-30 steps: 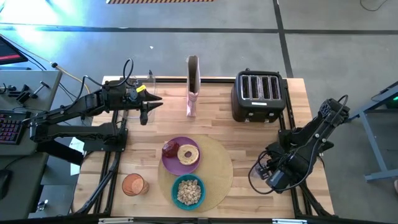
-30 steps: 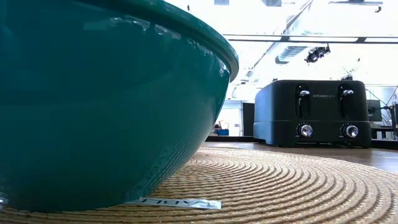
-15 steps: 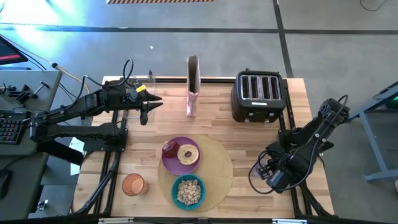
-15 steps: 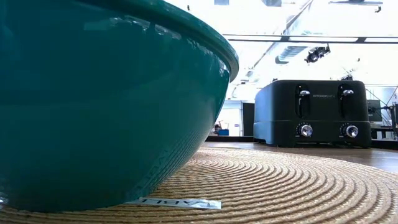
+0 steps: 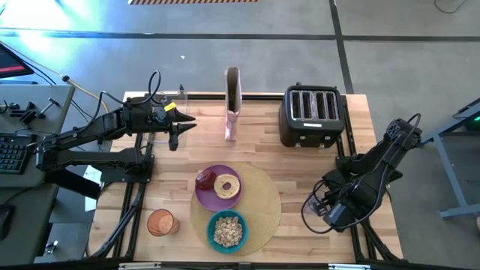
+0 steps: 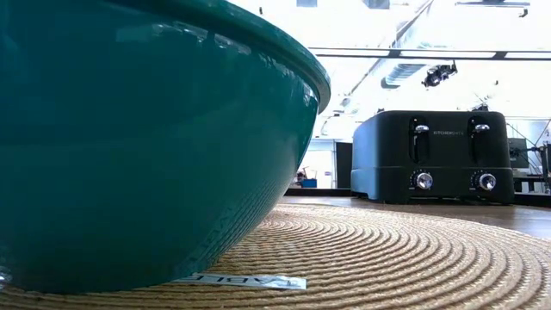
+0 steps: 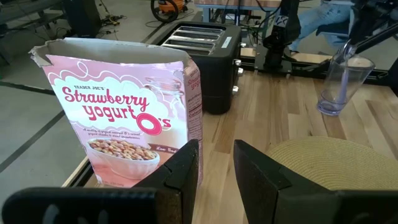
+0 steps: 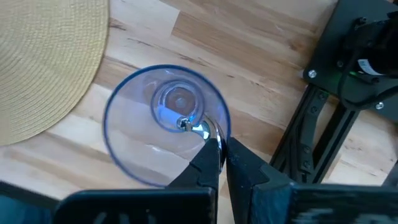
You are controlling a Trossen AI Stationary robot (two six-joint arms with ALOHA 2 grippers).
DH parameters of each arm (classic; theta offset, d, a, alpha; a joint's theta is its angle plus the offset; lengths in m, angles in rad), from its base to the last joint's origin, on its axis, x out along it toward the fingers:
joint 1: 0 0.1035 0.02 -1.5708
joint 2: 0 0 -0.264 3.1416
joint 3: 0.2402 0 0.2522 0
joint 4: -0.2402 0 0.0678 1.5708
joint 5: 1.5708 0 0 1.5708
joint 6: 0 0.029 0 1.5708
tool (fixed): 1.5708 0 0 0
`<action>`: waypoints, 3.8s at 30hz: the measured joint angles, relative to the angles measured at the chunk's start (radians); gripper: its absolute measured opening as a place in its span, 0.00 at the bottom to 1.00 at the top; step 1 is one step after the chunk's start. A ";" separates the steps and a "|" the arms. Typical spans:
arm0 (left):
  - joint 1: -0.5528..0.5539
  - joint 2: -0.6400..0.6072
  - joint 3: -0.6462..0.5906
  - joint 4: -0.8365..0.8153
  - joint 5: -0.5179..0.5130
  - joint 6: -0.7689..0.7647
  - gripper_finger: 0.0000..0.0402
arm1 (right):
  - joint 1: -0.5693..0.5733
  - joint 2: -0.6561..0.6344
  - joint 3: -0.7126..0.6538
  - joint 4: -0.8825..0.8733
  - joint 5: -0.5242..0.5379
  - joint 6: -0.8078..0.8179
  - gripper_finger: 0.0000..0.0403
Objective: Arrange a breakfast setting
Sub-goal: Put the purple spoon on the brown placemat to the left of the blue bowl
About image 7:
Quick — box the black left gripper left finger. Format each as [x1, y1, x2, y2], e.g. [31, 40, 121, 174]
[0, 139, 200, 224]

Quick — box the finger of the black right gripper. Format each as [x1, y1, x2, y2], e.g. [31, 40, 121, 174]
[335, 39, 358, 63]
[354, 29, 398, 54]

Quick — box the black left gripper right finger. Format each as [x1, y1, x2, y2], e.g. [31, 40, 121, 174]
[233, 139, 398, 224]

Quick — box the clear purple drinking glass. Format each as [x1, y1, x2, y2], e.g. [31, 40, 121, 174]
[317, 53, 376, 117]

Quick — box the pink strawberry yogurt cereal box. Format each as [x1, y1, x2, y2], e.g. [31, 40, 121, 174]
[29, 37, 205, 189]

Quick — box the person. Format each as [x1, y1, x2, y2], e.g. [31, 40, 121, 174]
[288, 0, 355, 53]

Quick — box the round woven straw placemat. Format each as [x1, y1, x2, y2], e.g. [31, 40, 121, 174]
[266, 136, 398, 192]

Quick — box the black four-slot toaster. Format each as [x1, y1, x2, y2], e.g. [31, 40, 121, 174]
[151, 21, 244, 115]

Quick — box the orange shop vacuum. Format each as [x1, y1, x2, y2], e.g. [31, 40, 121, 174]
[150, 0, 188, 24]

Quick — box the black floor box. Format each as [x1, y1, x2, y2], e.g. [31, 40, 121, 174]
[62, 0, 103, 39]

